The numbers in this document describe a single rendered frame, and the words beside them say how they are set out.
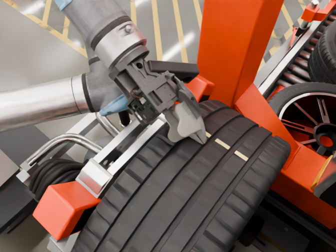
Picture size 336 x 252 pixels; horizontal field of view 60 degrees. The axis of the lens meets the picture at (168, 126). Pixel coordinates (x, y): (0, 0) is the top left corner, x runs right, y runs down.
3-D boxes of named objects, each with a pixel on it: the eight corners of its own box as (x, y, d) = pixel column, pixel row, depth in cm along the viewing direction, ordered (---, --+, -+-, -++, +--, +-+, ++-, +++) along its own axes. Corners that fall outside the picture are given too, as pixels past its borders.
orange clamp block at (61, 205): (88, 228, 60) (56, 242, 51) (63, 205, 62) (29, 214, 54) (104, 201, 59) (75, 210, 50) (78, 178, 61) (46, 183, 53)
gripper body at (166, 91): (144, 129, 55) (103, 79, 54) (172, 107, 60) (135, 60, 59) (163, 115, 49) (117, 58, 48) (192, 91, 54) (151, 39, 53)
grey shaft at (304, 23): (288, 65, 221) (316, 7, 179) (281, 62, 223) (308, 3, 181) (293, 58, 225) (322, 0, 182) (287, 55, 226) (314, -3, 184)
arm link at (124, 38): (122, 42, 60) (142, 12, 52) (137, 61, 60) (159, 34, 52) (89, 60, 55) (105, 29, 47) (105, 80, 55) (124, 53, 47)
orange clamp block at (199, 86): (190, 115, 73) (208, 84, 70) (166, 100, 76) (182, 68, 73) (200, 114, 79) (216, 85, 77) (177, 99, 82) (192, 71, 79)
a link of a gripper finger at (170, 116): (181, 161, 56) (151, 123, 55) (199, 143, 59) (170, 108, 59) (190, 157, 53) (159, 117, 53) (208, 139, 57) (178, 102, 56)
